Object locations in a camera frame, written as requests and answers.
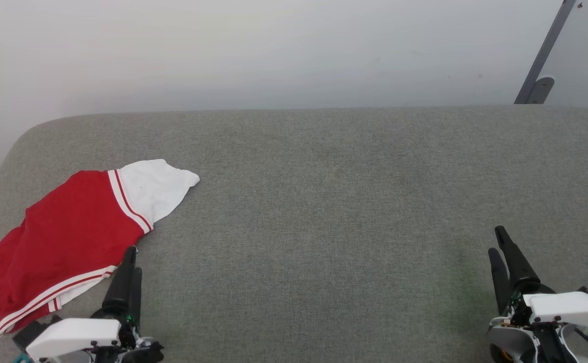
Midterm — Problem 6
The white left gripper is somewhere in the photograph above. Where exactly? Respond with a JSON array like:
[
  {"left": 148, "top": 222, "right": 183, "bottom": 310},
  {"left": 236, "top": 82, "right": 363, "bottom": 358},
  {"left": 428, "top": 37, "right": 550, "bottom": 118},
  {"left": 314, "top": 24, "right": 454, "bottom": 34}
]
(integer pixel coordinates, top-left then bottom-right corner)
[{"left": 26, "top": 246, "right": 164, "bottom": 363}]

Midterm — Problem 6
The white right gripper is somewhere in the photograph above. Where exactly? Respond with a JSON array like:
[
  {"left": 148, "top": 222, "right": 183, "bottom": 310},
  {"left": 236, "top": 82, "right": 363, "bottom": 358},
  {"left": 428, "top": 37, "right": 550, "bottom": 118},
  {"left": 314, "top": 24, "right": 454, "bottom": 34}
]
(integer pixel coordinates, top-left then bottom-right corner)
[{"left": 488, "top": 225, "right": 588, "bottom": 363}]

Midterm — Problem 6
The red shirt with white sleeves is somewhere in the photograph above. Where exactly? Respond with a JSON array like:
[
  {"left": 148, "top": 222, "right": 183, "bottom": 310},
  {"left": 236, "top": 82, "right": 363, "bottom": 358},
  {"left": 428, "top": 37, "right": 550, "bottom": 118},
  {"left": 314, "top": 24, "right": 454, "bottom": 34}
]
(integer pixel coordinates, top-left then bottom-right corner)
[{"left": 0, "top": 159, "right": 201, "bottom": 336}]

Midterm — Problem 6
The grey fabric sofa seat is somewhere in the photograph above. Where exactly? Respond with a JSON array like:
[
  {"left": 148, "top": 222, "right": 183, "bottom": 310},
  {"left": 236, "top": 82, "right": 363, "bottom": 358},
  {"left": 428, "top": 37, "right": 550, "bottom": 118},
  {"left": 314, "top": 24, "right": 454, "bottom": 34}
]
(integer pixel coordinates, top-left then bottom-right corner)
[{"left": 0, "top": 105, "right": 588, "bottom": 363}]

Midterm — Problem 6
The grey metal strut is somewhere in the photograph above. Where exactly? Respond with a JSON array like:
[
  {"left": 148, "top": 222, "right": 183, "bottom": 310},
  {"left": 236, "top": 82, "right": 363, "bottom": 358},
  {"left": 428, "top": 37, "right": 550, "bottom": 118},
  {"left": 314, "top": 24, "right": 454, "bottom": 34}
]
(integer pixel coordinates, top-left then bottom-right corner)
[{"left": 514, "top": 0, "right": 576, "bottom": 104}]

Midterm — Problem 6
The grey metal strut bracket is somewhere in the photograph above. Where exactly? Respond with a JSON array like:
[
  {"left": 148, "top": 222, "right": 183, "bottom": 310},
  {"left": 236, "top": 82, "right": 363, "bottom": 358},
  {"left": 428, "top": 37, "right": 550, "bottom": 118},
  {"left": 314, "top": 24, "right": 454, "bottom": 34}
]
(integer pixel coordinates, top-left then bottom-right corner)
[{"left": 528, "top": 77, "right": 555, "bottom": 104}]

